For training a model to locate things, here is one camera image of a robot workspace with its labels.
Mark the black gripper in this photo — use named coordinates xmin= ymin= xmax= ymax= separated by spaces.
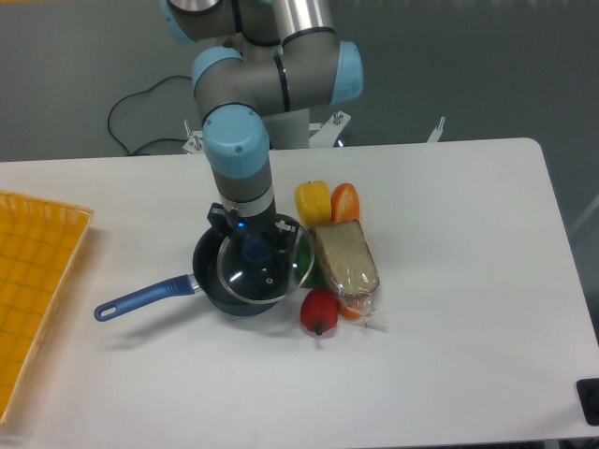
xmin=207 ymin=201 xmax=300 ymax=271

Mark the glass lid blue knob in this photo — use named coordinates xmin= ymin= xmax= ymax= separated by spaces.
xmin=218 ymin=214 xmax=315 ymax=299

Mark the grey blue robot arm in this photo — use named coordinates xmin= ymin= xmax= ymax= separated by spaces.
xmin=161 ymin=1 xmax=364 ymax=258

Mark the dark blue saucepan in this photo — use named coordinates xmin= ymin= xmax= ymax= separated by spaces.
xmin=94 ymin=227 xmax=289 ymax=322

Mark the yellow bell pepper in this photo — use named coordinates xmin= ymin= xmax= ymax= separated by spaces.
xmin=295 ymin=181 xmax=331 ymax=226

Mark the green bell pepper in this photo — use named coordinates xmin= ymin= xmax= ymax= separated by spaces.
xmin=298 ymin=244 xmax=326 ymax=288

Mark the orange bell pepper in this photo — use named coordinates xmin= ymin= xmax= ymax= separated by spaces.
xmin=330 ymin=182 xmax=360 ymax=223

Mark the bagged sliced bread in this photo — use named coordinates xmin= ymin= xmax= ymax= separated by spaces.
xmin=309 ymin=219 xmax=381 ymax=326

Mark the red bell pepper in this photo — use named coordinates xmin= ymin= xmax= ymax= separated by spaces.
xmin=299 ymin=288 xmax=338 ymax=336

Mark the orange carrot piece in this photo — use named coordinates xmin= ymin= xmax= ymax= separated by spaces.
xmin=337 ymin=299 xmax=363 ymax=321

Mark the yellow woven basket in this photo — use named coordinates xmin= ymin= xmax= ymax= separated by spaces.
xmin=1 ymin=190 xmax=94 ymax=423

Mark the black table corner device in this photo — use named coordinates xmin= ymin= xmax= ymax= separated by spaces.
xmin=576 ymin=378 xmax=599 ymax=427

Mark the black cable on floor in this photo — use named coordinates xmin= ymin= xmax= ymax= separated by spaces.
xmin=107 ymin=74 xmax=205 ymax=156

